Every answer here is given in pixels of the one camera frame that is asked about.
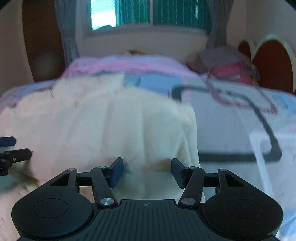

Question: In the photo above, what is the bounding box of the dark brown wooden door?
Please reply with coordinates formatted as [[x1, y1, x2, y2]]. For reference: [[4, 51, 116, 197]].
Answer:
[[22, 1, 65, 82]]

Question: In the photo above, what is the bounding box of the yellow patterned pillow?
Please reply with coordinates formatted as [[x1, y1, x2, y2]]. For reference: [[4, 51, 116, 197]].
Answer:
[[127, 49, 148, 55]]

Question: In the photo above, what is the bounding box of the grey curtain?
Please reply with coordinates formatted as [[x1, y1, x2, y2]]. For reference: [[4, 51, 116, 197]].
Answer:
[[206, 1, 233, 50], [54, 0, 79, 67]]

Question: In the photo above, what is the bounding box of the folded grey pink clothes pile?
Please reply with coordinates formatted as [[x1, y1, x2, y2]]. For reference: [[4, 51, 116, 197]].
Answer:
[[184, 46, 258, 86]]

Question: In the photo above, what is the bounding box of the red flower-shaped headboard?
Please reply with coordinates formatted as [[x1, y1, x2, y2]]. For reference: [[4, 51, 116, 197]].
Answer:
[[238, 34, 295, 94]]

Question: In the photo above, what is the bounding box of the grey right curtain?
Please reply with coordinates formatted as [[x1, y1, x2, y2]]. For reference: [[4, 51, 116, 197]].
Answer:
[[206, 1, 233, 50]]

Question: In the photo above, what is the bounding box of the cream white quilted garment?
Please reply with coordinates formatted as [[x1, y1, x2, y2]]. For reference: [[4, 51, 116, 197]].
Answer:
[[1, 74, 200, 240]]

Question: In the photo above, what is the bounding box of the pink blanket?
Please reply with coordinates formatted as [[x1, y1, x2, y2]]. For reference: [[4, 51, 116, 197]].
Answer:
[[61, 55, 201, 79]]

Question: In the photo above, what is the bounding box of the patterned blue pink bedsheet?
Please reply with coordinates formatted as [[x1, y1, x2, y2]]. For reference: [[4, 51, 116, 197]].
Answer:
[[1, 72, 295, 240]]

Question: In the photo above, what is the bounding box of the grey left curtain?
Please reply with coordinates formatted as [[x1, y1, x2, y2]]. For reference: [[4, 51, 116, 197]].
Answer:
[[54, 0, 79, 67]]

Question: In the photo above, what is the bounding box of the window with green blinds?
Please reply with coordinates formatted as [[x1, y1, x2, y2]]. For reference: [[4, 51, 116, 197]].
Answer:
[[90, 0, 212, 32]]

